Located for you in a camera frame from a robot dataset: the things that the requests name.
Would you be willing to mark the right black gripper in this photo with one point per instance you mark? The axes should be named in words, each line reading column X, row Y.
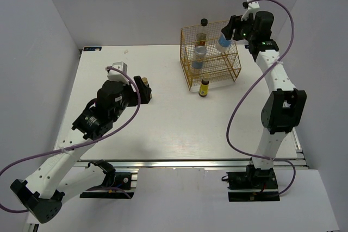
column 235, row 22

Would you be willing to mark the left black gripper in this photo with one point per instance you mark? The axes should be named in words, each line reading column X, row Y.
column 144, row 91

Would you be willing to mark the small yellow label bottle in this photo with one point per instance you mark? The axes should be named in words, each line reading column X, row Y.
column 204, row 86
column 148, row 89

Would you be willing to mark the dark sauce bottle red label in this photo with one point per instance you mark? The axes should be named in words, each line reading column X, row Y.
column 201, row 35

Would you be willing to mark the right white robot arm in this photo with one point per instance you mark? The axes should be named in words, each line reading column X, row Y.
column 284, row 107

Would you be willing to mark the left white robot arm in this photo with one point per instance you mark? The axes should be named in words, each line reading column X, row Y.
column 45, row 191

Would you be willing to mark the left blue table sticker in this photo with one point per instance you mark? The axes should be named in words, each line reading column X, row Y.
column 92, row 49

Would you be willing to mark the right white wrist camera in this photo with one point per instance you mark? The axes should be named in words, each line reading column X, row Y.
column 251, row 7

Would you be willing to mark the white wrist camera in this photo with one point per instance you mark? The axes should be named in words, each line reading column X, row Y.
column 251, row 7
column 117, row 71

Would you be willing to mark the yellow wire basket rack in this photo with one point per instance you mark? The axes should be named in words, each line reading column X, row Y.
column 223, row 68

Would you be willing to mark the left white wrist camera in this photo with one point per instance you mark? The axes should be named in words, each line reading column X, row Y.
column 117, row 71

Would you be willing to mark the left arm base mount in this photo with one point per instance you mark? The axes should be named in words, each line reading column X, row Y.
column 116, row 184

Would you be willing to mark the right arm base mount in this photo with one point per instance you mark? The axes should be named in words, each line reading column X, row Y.
column 240, row 189

